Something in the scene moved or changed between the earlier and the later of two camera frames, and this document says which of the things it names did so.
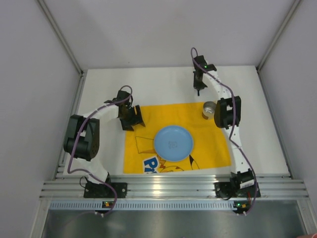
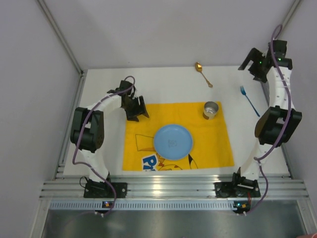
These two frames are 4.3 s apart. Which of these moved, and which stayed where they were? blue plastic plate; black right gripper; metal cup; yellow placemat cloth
Moved: black right gripper
Stayed: yellow placemat cloth; blue plastic plate; metal cup
